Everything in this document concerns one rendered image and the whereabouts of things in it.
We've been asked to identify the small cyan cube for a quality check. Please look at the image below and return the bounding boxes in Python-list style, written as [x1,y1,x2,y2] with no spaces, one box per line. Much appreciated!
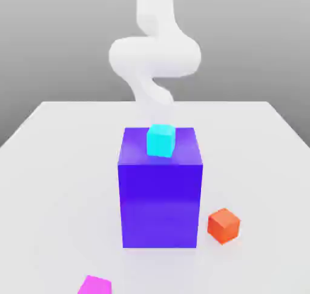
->
[146,123,176,159]

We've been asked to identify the small orange cube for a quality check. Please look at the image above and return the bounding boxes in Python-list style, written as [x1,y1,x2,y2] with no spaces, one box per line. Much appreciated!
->
[206,207,241,246]

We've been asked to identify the small magenta cube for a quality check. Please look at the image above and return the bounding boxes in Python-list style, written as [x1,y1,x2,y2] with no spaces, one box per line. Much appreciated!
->
[77,275,113,294]

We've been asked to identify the large purple box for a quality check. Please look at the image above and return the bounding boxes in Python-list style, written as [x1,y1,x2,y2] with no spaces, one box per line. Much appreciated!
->
[117,127,203,249]

